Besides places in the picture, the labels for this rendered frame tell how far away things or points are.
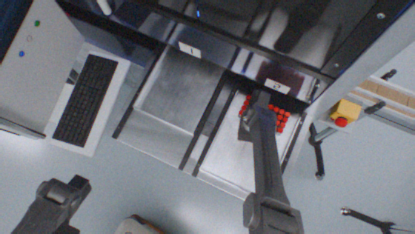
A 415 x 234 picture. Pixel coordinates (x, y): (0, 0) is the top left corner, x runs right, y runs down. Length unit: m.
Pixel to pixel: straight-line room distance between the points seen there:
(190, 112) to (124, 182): 1.03
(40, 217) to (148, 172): 1.43
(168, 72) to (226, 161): 0.43
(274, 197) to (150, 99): 0.75
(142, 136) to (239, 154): 0.38
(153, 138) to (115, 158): 0.98
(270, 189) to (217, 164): 0.54
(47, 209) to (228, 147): 0.68
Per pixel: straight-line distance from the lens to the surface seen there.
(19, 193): 2.39
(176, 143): 1.17
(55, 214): 0.70
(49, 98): 1.39
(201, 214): 2.03
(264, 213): 0.58
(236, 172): 1.15
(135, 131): 1.21
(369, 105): 1.28
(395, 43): 0.76
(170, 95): 1.22
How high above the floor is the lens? 2.02
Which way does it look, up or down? 75 degrees down
